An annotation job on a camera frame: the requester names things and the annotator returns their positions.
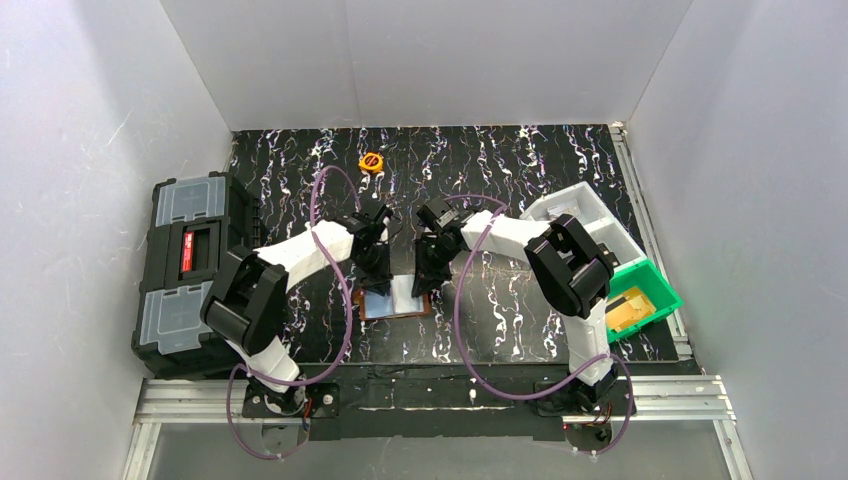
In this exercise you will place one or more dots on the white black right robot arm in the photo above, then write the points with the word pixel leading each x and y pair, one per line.
pixel 572 270

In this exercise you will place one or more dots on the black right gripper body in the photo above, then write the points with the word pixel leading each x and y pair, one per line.
pixel 430 263

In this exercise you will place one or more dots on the black toolbox with clear lids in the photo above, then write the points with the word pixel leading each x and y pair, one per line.
pixel 193 223

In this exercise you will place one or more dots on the gold card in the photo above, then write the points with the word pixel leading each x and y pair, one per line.
pixel 628 309

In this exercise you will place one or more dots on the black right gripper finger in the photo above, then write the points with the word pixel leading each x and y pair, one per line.
pixel 440 276
pixel 422 282

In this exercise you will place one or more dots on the orange round cap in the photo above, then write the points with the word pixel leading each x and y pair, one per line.
pixel 371 162

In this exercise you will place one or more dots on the green plastic bin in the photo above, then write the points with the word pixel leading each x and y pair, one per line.
pixel 647 277

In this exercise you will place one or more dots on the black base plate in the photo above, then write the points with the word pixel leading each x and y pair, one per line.
pixel 429 401

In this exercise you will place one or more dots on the white plastic bin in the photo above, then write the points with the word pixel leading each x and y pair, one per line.
pixel 570 202
pixel 615 237

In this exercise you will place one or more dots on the white card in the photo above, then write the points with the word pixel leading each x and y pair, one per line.
pixel 573 209

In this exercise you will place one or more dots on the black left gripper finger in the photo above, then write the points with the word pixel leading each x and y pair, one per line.
pixel 384 280
pixel 373 281

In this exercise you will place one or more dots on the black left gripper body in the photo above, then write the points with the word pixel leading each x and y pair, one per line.
pixel 374 266

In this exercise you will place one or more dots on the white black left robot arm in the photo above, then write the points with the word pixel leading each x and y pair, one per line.
pixel 247 301

